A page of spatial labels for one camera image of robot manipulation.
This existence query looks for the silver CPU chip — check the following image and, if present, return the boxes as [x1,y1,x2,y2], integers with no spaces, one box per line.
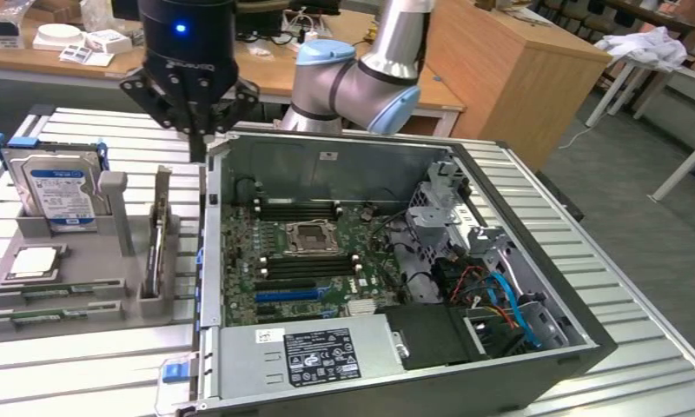
[6,246,60,280]

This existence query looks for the blue case latch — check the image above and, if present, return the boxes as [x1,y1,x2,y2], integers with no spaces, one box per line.
[161,361,186,384]

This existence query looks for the open grey PC case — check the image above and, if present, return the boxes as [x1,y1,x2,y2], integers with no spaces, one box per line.
[154,128,620,417]

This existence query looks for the coloured power wire bundle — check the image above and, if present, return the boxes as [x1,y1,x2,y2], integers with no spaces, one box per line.
[468,304,521,328]

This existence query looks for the grey parts rack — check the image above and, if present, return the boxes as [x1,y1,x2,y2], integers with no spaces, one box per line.
[0,169,202,334]

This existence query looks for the metal disk bay cage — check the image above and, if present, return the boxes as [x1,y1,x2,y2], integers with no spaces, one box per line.
[406,159,480,230]

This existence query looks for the brown cardboard box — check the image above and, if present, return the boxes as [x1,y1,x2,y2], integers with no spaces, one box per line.
[31,0,87,25]

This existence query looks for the black plastic shroud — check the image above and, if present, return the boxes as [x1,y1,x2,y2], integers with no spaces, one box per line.
[385,304,490,371]

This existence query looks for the black and white box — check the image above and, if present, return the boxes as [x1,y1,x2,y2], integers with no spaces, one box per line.
[0,18,26,50]

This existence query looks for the blue expansion slot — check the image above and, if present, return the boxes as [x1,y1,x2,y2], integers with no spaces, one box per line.
[254,289,322,303]

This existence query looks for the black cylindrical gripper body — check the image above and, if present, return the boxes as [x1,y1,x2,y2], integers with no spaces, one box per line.
[137,0,241,115]

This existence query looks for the white table leg frame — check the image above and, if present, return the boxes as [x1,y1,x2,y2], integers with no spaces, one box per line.
[648,129,695,202]

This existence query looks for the white round container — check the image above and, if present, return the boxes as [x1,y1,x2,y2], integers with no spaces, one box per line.
[32,23,87,52]

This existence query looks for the wooden cabinet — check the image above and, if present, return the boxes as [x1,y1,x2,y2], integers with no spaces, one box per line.
[402,0,616,171]

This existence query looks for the green motherboard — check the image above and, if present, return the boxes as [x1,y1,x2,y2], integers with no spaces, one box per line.
[218,197,410,328]

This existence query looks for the graphics card with metal bracket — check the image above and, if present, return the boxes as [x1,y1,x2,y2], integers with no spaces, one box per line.
[141,163,174,301]

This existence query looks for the green RAM stick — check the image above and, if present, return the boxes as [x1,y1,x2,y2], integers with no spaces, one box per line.
[0,303,121,328]
[0,281,125,302]

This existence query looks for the blue SATA wire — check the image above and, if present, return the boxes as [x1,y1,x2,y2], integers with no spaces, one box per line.
[485,263,545,349]

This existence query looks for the CPU socket metal frame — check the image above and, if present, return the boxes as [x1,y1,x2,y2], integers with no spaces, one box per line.
[282,220,342,258]

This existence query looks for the grey disk bay with rails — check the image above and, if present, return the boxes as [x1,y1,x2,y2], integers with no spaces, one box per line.
[466,224,573,351]

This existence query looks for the crumpled white cloth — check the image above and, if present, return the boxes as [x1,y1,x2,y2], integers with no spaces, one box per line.
[593,27,691,74]

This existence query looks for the long wooden desk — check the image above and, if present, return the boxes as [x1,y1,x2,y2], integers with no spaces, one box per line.
[0,0,469,118]

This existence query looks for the silver power supply with label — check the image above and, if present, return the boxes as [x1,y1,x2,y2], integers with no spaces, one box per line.
[218,313,412,401]

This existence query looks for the red wire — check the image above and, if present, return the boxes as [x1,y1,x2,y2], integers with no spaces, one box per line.
[450,265,490,302]

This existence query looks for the short black expansion slot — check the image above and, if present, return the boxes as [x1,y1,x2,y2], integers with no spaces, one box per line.
[257,302,305,317]

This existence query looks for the black RAM slot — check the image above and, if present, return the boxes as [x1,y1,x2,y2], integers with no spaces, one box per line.
[261,255,359,264]
[257,204,345,211]
[262,260,361,269]
[257,199,343,207]
[257,208,345,215]
[262,265,362,275]
[258,212,346,220]
[263,270,363,281]

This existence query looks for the white printed box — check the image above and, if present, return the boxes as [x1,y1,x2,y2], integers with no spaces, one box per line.
[83,30,134,56]

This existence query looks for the printed paper sheets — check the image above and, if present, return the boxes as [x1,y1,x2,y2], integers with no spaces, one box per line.
[58,44,117,67]

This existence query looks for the clear plastic bag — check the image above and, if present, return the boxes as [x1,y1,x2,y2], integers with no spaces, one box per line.
[0,0,38,23]

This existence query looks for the hard disk in blue carrier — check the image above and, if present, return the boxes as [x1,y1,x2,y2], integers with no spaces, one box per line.
[0,133,117,236]

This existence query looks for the white table with cloth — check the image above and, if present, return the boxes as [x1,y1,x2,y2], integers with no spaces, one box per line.
[584,51,695,128]

